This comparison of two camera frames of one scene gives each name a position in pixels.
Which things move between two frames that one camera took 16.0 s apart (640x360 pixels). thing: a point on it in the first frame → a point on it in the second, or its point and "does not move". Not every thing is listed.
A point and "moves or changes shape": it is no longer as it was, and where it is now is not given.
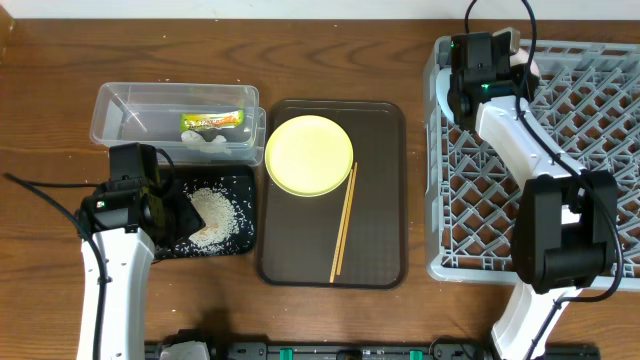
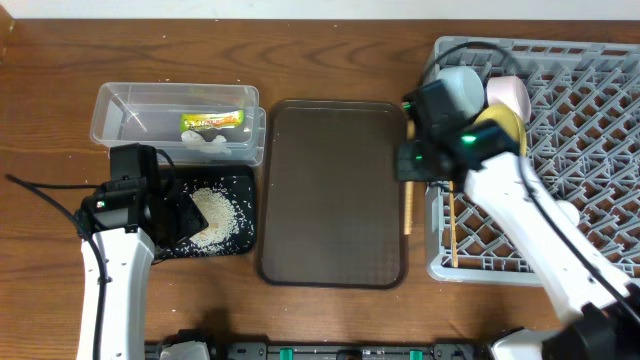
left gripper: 189,219 does not move
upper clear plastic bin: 175,117 does not move
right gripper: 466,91 → 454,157
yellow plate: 309,156 moves or changes shape
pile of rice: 218,215 does not move
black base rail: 389,350 does not move
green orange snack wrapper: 212,120 does not move
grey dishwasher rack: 588,106 does not move
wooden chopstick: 347,218 → 454,225
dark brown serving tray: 298,236 does not move
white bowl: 520,56 moves or changes shape
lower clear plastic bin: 193,135 does not move
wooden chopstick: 337,244 → 409,190
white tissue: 196,141 does not move
